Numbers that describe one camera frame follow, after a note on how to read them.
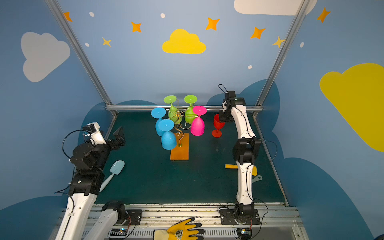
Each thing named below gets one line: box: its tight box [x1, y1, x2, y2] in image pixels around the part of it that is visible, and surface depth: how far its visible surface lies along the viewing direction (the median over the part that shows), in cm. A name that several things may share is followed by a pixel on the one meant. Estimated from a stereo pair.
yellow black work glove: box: [153, 217, 205, 240], surface depth 70 cm
